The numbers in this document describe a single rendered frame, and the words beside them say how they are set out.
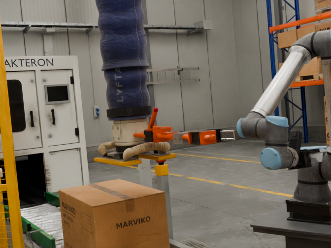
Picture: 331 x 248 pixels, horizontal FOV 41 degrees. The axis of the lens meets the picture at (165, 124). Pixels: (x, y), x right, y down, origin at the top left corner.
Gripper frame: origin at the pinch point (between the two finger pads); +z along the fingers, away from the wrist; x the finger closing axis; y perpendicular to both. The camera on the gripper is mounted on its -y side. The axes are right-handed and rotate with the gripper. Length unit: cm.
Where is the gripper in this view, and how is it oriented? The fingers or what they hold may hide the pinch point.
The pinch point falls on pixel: (311, 151)
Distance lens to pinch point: 213.8
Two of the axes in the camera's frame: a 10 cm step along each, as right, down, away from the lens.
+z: 7.1, 0.2, 7.0
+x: 6.9, -1.9, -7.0
